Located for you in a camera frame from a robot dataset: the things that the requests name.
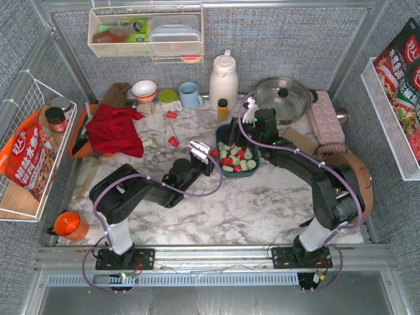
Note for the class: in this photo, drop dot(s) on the green capsule cluster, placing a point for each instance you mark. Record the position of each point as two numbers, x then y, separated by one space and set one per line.
223 154
251 164

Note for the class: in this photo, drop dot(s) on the orange spice bottle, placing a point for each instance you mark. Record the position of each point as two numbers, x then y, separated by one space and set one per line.
222 109

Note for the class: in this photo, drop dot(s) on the red capsule cluster front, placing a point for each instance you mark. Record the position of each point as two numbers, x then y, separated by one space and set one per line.
227 161

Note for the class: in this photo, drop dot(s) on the orange tray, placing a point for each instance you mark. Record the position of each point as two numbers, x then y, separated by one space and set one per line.
79 146

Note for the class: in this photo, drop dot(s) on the red cloth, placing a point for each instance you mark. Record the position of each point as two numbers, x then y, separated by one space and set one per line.
112 131

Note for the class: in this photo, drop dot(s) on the red capsule cluster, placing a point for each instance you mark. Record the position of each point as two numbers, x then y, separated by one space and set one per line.
227 161
241 155

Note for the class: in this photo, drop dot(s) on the wall wire basket top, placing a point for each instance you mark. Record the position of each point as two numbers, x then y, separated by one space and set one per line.
106 38

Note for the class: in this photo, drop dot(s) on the orange cup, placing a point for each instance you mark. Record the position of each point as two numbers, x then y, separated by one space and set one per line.
71 226

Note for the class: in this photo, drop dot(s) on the cork mat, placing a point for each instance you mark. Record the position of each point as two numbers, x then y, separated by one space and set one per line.
302 142

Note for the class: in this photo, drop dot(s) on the clear plastic containers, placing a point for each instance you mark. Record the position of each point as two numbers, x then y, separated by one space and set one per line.
175 34

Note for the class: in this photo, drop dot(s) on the teal storage basket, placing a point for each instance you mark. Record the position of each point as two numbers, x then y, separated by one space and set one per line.
220 132

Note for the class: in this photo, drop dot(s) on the green capsule mid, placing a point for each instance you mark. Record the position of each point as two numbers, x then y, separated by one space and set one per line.
248 154

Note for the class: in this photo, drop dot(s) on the silver lid jar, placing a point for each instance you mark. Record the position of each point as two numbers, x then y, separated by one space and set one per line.
64 104

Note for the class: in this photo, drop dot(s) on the dark lid jar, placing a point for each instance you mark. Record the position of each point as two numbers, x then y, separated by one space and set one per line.
56 119

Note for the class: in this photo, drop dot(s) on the pink egg tray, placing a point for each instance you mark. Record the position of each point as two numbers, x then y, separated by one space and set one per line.
324 121

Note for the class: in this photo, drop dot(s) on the round wooden board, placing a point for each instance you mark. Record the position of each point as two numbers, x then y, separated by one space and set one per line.
362 175

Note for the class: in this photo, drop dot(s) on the brown cloth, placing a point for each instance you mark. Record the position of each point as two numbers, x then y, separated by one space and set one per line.
116 96

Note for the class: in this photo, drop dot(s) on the green lid white cup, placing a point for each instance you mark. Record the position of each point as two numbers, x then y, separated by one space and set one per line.
169 101

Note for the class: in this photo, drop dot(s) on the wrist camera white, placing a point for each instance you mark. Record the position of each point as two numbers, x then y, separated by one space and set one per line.
200 150
250 107

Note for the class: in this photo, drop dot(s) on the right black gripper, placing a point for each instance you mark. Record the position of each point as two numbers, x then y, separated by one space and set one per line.
241 130

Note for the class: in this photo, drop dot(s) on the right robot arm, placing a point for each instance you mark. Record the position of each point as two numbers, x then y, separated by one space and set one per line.
341 194

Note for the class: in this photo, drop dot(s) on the red capsule back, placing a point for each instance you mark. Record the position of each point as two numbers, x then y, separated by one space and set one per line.
171 115

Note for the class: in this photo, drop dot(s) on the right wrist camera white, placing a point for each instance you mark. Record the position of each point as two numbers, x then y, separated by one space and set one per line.
250 107

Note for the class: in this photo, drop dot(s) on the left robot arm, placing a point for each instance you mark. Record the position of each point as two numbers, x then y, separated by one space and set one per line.
115 197

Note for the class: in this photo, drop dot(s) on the glass spice jar lying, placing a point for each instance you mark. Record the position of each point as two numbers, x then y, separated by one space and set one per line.
147 108

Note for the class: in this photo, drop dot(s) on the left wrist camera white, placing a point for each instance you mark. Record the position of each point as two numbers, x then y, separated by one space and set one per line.
200 150

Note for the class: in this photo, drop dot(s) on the white thermos jug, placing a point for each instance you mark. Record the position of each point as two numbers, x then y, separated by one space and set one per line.
224 81

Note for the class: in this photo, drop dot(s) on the steel pot with lid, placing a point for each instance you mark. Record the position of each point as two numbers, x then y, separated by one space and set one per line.
290 99

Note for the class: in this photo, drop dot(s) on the green capsule by cloth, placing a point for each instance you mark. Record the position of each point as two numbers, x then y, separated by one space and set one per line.
148 143

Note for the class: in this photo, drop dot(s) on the blue mug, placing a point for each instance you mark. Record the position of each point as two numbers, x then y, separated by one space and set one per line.
189 95

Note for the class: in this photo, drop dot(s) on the white orange bowl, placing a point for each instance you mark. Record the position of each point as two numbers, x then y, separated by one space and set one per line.
144 90

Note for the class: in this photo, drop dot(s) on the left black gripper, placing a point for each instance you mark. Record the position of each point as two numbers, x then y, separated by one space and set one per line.
203 163

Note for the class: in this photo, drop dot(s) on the right white rack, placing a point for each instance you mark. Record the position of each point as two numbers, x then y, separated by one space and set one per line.
396 139

